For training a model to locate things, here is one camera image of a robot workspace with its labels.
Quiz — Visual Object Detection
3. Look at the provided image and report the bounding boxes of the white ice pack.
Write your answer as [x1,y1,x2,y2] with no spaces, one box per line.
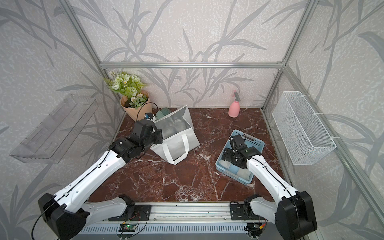
[237,169,253,182]
[219,160,232,169]

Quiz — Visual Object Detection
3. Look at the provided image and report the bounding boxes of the white insulated delivery bag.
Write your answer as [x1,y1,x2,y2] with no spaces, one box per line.
[151,106,200,165]

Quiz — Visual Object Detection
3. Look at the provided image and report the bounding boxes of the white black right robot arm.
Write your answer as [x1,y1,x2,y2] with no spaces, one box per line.
[222,135,318,240]

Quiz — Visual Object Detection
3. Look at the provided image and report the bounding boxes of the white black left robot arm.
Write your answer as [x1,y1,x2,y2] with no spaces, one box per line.
[38,120,163,240]

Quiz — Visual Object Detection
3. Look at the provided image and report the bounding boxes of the light blue plastic basket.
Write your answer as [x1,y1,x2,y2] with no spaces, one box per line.
[216,130,265,186]

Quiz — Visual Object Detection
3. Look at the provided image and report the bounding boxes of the small green hand brush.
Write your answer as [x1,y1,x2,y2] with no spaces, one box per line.
[156,108,172,120]

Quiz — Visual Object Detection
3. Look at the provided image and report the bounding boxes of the pink spray bottle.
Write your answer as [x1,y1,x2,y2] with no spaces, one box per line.
[228,91,241,118]

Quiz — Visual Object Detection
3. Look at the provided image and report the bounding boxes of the artificial green white plant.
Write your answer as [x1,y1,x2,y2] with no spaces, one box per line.
[104,72,149,109]

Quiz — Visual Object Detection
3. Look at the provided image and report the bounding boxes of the green circuit board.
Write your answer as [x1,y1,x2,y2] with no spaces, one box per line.
[119,223,138,233]

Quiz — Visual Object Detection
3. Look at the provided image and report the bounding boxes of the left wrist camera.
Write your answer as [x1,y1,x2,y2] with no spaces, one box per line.
[145,113,154,120]

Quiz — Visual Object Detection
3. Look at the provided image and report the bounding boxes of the white wire mesh basket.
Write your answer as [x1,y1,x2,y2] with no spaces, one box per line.
[272,91,337,166]

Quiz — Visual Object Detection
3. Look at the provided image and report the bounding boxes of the right circuit board with wires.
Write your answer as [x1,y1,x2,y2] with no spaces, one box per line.
[244,223,267,233]

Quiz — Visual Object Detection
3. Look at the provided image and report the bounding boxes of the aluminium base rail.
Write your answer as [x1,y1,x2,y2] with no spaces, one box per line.
[80,202,273,240]

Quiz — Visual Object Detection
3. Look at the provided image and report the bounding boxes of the clear plastic wall shelf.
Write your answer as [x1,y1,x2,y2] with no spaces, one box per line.
[10,94,98,164]

